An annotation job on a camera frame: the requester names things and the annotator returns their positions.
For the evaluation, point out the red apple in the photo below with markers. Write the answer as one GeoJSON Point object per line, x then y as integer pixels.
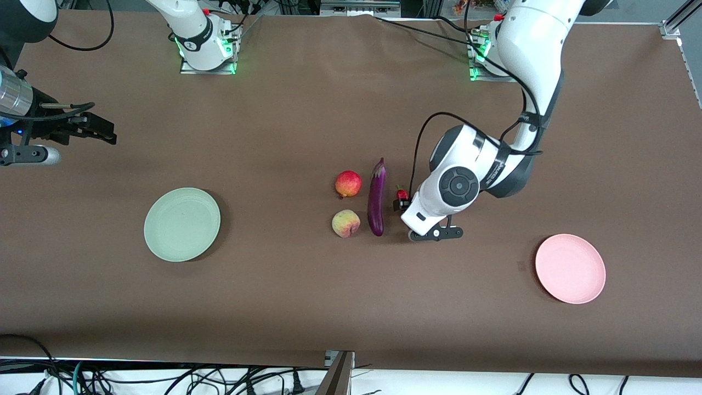
{"type": "Point", "coordinates": [348, 184]}

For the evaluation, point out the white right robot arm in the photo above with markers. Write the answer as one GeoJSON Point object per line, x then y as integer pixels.
{"type": "Point", "coordinates": [186, 22]}

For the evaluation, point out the light green plate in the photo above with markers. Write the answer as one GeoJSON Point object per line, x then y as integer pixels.
{"type": "Point", "coordinates": [181, 225]}

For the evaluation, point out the grey power strip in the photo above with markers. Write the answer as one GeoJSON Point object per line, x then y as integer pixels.
{"type": "Point", "coordinates": [356, 7]}

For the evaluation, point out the yellow pink peach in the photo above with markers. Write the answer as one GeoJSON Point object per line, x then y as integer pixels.
{"type": "Point", "coordinates": [345, 224]}

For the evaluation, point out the colourful toy pile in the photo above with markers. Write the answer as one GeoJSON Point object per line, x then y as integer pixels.
{"type": "Point", "coordinates": [463, 5]}

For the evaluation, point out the red chili pepper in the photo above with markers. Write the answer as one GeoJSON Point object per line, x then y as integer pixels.
{"type": "Point", "coordinates": [403, 194]}

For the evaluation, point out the brown table cover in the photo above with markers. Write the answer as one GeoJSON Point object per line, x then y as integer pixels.
{"type": "Point", "coordinates": [329, 302]}

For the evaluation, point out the aluminium profile post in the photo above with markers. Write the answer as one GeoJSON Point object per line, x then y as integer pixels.
{"type": "Point", "coordinates": [337, 378]}

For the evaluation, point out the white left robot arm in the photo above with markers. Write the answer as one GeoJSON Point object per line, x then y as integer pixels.
{"type": "Point", "coordinates": [526, 38]}

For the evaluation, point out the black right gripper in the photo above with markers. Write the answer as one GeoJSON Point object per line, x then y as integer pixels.
{"type": "Point", "coordinates": [48, 127]}

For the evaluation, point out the pink plate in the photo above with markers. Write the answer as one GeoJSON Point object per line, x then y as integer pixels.
{"type": "Point", "coordinates": [570, 269]}

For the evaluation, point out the purple eggplant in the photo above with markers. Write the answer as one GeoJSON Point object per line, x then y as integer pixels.
{"type": "Point", "coordinates": [376, 203]}

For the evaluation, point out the black power plug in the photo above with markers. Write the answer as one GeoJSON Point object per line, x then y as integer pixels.
{"type": "Point", "coordinates": [297, 383]}

